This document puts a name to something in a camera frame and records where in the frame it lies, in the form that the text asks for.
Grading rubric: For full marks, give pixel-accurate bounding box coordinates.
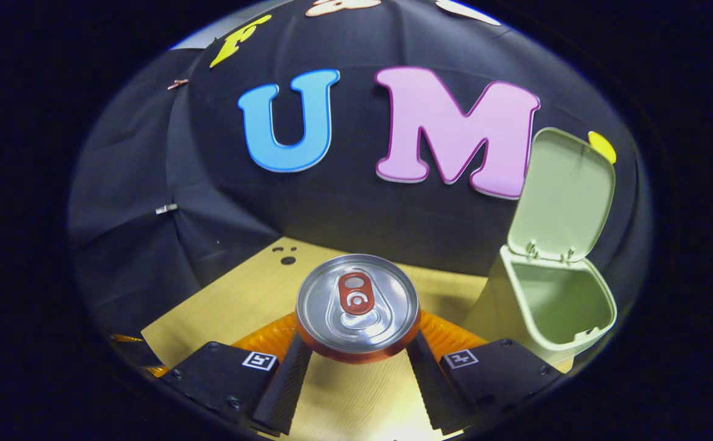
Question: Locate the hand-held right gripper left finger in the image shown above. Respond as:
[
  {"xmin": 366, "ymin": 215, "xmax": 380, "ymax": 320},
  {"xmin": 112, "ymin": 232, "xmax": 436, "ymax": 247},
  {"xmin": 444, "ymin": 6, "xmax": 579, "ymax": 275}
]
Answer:
[{"xmin": 162, "ymin": 312, "xmax": 314, "ymax": 437}]

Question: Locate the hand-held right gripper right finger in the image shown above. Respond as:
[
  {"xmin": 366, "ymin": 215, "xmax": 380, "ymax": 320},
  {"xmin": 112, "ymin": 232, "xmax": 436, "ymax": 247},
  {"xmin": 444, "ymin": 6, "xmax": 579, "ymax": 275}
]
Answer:
[{"xmin": 407, "ymin": 309, "xmax": 564, "ymax": 432}]

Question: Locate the orange pop can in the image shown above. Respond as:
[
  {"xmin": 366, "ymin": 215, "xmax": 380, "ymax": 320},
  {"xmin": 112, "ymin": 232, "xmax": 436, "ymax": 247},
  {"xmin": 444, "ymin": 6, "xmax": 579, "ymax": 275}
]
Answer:
[{"xmin": 295, "ymin": 254, "xmax": 421, "ymax": 364}]

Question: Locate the pale green desktop garbage bin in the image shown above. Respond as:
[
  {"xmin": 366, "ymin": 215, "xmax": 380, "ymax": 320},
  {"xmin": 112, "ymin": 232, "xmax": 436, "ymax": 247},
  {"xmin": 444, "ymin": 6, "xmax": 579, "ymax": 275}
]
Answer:
[{"xmin": 462, "ymin": 127, "xmax": 618, "ymax": 368}]

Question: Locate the wooden desktop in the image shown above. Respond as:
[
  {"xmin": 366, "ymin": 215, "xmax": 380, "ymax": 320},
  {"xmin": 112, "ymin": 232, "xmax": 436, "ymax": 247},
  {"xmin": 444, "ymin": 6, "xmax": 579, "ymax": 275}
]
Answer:
[{"xmin": 141, "ymin": 236, "xmax": 575, "ymax": 441}]

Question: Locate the black backdrop cloth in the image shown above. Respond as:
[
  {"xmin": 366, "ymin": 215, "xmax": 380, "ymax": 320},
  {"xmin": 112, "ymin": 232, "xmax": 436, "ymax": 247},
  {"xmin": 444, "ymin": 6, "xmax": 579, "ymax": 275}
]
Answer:
[{"xmin": 69, "ymin": 0, "xmax": 651, "ymax": 344}]

